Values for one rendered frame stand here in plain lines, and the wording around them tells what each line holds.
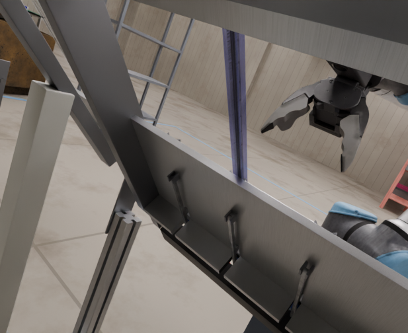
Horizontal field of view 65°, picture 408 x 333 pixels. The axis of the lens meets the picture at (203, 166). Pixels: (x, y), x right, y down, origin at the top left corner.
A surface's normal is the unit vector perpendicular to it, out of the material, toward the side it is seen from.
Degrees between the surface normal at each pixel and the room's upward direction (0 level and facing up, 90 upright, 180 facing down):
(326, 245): 133
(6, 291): 90
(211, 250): 43
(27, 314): 0
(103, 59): 90
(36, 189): 90
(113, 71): 90
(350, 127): 58
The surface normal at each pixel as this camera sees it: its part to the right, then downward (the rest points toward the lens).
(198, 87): -0.58, -0.01
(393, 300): -0.67, 0.61
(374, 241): -0.64, -0.66
